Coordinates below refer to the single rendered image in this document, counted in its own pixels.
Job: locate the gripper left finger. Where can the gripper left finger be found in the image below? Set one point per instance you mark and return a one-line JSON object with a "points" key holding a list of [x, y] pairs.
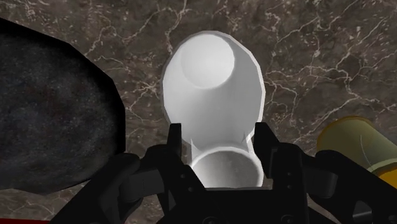
{"points": [[155, 173]]}

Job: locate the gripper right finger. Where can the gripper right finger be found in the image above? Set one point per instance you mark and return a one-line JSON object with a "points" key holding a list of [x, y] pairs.
{"points": [[294, 173]]}

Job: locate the white vase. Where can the white vase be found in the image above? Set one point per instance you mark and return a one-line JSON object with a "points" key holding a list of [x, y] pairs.
{"points": [[214, 102]]}

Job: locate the yellow cylindrical container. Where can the yellow cylindrical container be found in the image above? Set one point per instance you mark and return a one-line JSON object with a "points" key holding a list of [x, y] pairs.
{"points": [[356, 142]]}

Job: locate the black round bowl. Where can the black round bowl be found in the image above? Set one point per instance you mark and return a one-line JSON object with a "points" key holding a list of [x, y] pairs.
{"points": [[52, 118]]}

